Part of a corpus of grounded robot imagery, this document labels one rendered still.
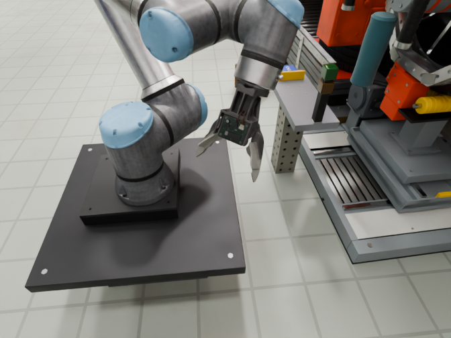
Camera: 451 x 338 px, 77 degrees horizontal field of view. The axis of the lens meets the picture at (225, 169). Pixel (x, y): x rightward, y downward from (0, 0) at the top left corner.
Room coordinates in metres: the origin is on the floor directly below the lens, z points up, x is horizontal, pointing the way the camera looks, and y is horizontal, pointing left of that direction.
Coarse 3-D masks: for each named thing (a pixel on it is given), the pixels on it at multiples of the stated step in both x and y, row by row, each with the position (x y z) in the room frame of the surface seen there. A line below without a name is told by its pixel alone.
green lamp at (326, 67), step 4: (324, 64) 0.88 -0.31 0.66; (328, 64) 0.87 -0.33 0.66; (332, 64) 0.87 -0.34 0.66; (324, 68) 0.86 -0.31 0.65; (328, 68) 0.85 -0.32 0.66; (332, 68) 0.85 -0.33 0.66; (336, 68) 0.85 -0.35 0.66; (324, 72) 0.86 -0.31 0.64; (328, 72) 0.84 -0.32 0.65; (332, 72) 0.85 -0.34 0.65; (336, 72) 0.85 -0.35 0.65; (324, 76) 0.85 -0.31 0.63; (328, 76) 0.85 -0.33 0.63; (332, 76) 0.85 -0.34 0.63; (336, 76) 0.85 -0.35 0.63
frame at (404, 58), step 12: (396, 12) 1.19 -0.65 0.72; (396, 24) 1.15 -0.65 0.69; (396, 36) 1.12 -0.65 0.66; (396, 48) 1.09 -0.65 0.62; (396, 60) 1.07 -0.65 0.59; (408, 60) 1.01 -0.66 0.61; (420, 60) 1.01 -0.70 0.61; (420, 72) 0.93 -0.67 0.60; (432, 72) 0.89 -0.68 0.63; (444, 72) 0.84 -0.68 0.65; (432, 84) 0.86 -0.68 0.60; (444, 84) 0.88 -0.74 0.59
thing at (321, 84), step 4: (320, 80) 0.87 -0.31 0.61; (320, 84) 0.86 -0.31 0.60; (324, 84) 0.84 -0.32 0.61; (328, 84) 0.85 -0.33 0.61; (332, 84) 0.85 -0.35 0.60; (320, 88) 0.86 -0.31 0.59; (324, 88) 0.84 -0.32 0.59; (328, 88) 0.85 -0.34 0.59; (332, 88) 0.85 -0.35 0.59; (320, 92) 0.85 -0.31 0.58; (324, 92) 0.85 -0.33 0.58; (328, 92) 0.85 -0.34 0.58
